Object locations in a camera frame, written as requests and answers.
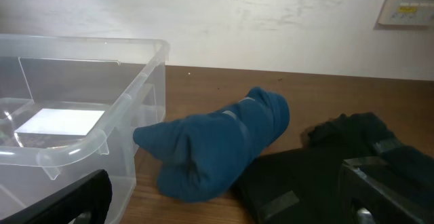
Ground clear plastic storage box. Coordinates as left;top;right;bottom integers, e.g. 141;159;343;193
1;34;170;223

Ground white label in box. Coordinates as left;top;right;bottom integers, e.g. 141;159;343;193
14;109;104;136

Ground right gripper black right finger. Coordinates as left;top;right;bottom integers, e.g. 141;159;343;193
338;157;433;223

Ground beige wall control panel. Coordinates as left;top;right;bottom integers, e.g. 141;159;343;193
378;0;433;26

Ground teal folded garment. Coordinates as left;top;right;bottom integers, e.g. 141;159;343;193
133;87;290;202

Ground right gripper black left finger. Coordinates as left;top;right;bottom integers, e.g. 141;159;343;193
1;169;113;224

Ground black folded garment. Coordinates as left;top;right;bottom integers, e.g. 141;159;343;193
233;113;433;223

